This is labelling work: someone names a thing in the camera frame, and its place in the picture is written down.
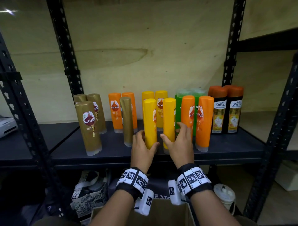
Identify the person's left hand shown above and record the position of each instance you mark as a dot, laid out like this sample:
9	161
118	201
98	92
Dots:
142	156

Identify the person's right hand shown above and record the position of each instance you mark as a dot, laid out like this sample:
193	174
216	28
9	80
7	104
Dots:
182	151

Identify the small green shampoo bottle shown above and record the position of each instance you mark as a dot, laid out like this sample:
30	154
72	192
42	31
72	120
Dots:
196	102
178	109

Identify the black orange-capped shampoo bottle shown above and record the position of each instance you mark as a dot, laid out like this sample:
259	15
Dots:
235	114
210	89
219	114
229	86

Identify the brown cardboard box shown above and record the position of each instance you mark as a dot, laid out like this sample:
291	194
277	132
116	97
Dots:
163	211

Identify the person's left forearm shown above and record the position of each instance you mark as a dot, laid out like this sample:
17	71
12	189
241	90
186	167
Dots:
111	209

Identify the person's right forearm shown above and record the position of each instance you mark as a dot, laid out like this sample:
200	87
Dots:
214	209

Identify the person's dark trousers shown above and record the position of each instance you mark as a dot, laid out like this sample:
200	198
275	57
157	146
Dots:
53	222

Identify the left wristband with marker tags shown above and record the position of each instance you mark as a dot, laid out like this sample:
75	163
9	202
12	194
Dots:
132	181

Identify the wristband with marker tags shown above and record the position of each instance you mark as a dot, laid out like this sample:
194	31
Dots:
193	179
132	181

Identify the right wristband with marker tags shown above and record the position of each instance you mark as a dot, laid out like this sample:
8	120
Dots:
193	179

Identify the white plastic jug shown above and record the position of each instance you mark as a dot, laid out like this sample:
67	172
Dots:
224	195

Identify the patterned fabric bag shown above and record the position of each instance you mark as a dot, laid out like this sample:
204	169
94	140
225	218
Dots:
88	200

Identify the white plastic device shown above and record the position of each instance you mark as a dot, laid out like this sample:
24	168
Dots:
8	127

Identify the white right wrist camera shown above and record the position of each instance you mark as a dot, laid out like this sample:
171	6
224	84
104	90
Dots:
174	192

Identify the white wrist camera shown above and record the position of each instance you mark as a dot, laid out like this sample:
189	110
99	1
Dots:
174	192
144	202

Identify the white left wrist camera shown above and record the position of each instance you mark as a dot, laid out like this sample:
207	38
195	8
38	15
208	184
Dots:
144	202

